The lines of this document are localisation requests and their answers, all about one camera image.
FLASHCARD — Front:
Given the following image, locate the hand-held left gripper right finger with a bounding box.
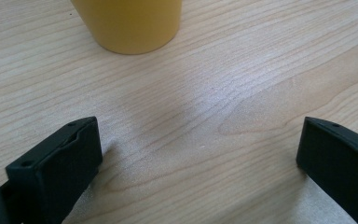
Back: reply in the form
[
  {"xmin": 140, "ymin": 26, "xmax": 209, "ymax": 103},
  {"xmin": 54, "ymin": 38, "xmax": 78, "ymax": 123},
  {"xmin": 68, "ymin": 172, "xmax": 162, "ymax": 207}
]
[{"xmin": 296, "ymin": 116, "xmax": 358, "ymax": 224}]

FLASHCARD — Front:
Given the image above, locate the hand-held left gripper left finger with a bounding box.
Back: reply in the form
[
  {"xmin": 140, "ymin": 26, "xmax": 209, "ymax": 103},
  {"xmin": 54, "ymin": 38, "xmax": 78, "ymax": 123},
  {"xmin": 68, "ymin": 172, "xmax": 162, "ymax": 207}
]
[{"xmin": 0, "ymin": 116, "xmax": 103, "ymax": 224}]

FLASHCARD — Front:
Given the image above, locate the yellow cup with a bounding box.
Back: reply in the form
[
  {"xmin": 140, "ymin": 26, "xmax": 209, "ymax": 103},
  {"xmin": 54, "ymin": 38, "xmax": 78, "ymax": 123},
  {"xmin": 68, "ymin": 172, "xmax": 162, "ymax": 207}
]
[{"xmin": 70, "ymin": 0, "xmax": 184, "ymax": 56}]

